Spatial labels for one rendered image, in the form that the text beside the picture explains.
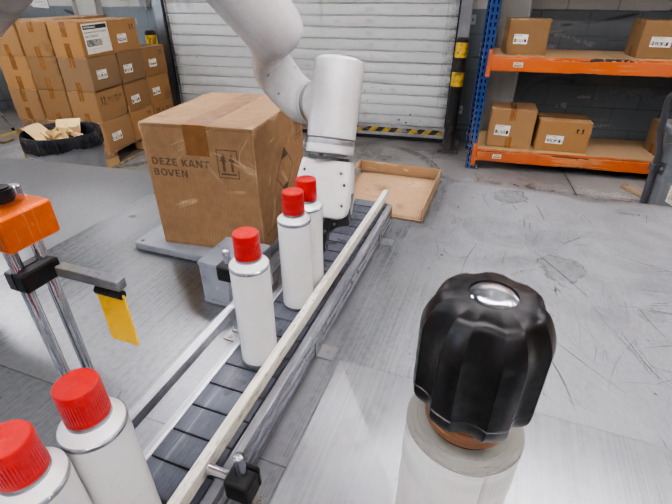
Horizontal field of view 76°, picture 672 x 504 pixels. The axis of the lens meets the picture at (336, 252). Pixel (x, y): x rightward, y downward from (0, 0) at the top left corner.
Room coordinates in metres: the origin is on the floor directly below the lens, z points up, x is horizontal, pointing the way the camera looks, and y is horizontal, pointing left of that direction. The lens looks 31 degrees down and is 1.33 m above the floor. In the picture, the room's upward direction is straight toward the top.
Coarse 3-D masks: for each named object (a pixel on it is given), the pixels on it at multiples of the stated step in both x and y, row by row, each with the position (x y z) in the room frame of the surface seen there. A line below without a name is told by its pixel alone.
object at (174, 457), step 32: (352, 224) 0.88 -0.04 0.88; (352, 256) 0.74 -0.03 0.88; (288, 320) 0.54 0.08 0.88; (288, 352) 0.47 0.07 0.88; (224, 384) 0.41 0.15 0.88; (192, 416) 0.36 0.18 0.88; (224, 416) 0.36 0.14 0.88; (160, 448) 0.31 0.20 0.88; (192, 448) 0.31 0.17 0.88; (160, 480) 0.27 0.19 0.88
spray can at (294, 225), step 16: (288, 192) 0.58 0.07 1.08; (288, 208) 0.57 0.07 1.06; (304, 208) 0.59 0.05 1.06; (288, 224) 0.57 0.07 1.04; (304, 224) 0.57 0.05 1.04; (288, 240) 0.56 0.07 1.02; (304, 240) 0.57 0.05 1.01; (288, 256) 0.57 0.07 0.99; (304, 256) 0.57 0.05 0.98; (288, 272) 0.57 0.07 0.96; (304, 272) 0.57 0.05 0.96; (288, 288) 0.57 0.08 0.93; (304, 288) 0.57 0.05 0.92; (288, 304) 0.57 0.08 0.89; (304, 304) 0.57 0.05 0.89
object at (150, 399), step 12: (360, 168) 1.02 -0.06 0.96; (276, 264) 0.59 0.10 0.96; (228, 312) 0.46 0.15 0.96; (216, 324) 0.44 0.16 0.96; (204, 336) 0.41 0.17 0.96; (216, 336) 0.43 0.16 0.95; (192, 348) 0.39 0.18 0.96; (204, 348) 0.40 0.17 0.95; (180, 360) 0.37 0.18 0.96; (192, 360) 0.38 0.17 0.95; (168, 372) 0.35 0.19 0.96; (180, 372) 0.36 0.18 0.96; (156, 384) 0.33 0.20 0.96; (168, 384) 0.34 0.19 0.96; (144, 396) 0.32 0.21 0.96; (156, 396) 0.32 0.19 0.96; (132, 408) 0.30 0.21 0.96; (144, 408) 0.30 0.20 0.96; (132, 420) 0.29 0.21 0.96
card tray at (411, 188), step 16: (368, 160) 1.34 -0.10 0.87; (368, 176) 1.30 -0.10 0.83; (384, 176) 1.30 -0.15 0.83; (400, 176) 1.30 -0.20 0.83; (416, 176) 1.29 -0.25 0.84; (432, 176) 1.27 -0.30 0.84; (368, 192) 1.17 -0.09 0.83; (400, 192) 1.17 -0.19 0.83; (416, 192) 1.17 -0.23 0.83; (432, 192) 1.12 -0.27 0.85; (400, 208) 1.06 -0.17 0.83; (416, 208) 1.06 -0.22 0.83
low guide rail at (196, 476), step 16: (384, 192) 0.98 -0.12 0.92; (368, 224) 0.83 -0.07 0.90; (352, 240) 0.74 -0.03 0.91; (336, 272) 0.64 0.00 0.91; (320, 288) 0.58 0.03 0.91; (304, 320) 0.51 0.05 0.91; (288, 336) 0.46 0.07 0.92; (272, 352) 0.43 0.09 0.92; (272, 368) 0.41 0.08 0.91; (256, 384) 0.38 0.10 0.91; (240, 400) 0.35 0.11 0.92; (240, 416) 0.33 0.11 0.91; (224, 432) 0.31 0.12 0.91; (208, 448) 0.29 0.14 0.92; (224, 448) 0.30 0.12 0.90; (192, 480) 0.25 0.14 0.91; (176, 496) 0.24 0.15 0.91; (192, 496) 0.25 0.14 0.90
